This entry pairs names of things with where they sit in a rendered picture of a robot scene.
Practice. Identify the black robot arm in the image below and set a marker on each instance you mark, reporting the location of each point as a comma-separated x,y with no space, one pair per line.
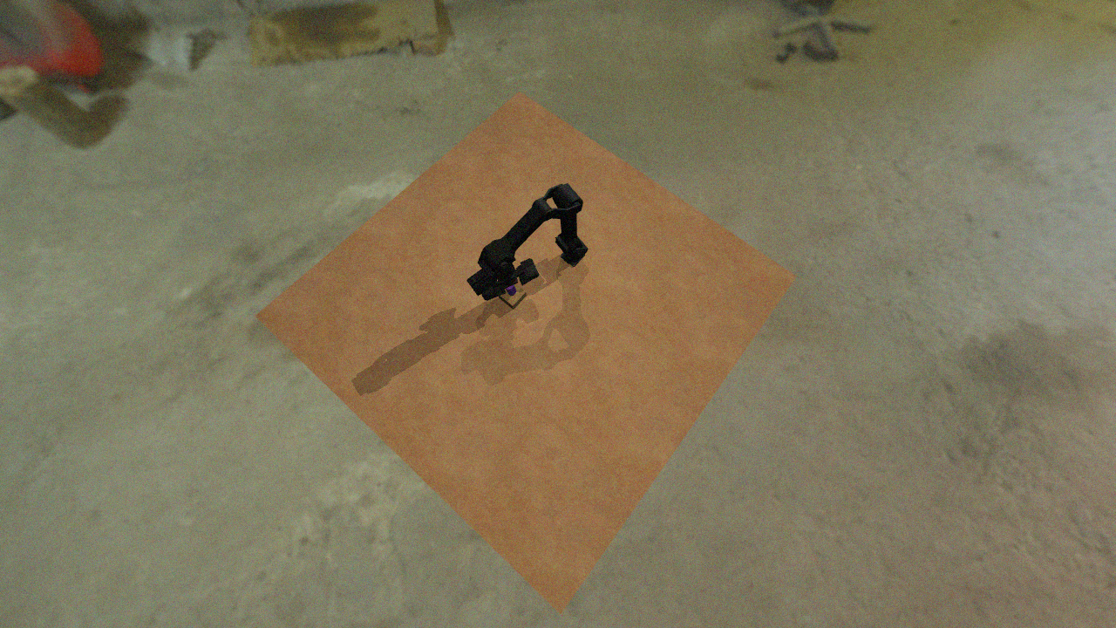
497,257

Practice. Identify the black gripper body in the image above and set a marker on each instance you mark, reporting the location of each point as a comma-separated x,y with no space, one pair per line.
527,270

